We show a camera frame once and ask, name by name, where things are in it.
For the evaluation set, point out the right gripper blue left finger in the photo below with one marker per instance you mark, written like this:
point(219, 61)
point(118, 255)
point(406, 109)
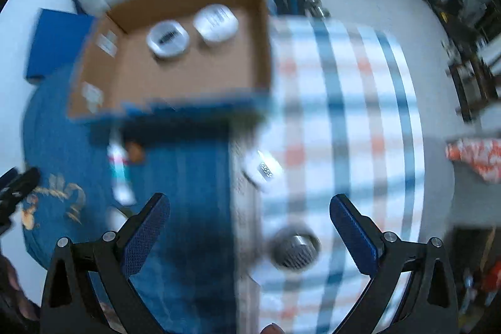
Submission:
point(140, 233)

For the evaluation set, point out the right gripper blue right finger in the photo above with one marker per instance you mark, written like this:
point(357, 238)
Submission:
point(358, 232)

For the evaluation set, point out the tape roll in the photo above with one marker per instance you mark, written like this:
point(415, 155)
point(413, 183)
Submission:
point(117, 217)

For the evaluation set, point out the white spray bottle teal label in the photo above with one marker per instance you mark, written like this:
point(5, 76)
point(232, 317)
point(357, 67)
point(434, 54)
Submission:
point(121, 185)

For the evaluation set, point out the round tin black label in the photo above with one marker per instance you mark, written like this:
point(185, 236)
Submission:
point(168, 40)

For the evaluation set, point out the round white tin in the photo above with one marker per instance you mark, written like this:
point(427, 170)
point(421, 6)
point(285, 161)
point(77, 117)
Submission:
point(216, 24)

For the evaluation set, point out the metal mesh round container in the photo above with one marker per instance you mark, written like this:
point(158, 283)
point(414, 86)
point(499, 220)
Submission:
point(294, 248)

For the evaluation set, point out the blue striped cloth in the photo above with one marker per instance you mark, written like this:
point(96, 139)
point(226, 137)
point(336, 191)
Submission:
point(181, 219)

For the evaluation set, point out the brown walnut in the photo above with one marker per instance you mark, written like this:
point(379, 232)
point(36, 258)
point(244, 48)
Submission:
point(135, 152)

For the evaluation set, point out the small white round case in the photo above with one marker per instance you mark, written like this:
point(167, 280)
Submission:
point(262, 169)

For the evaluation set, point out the plaid checkered cloth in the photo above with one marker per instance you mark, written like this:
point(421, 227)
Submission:
point(343, 118)

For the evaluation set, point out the red plastic bag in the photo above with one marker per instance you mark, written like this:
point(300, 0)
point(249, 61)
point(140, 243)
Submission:
point(491, 285)

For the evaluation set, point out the orange white patterned cloth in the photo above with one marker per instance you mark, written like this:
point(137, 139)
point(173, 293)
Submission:
point(483, 155)

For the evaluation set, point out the blue foam mat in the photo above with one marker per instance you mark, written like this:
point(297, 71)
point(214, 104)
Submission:
point(56, 42)

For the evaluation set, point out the brown wooden chair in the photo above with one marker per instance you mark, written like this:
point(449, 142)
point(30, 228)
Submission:
point(476, 80)

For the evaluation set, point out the open cardboard box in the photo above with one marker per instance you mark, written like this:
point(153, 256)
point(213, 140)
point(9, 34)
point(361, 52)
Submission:
point(118, 77)

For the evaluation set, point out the chrome dumbbell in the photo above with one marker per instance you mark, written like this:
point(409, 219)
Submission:
point(316, 9)

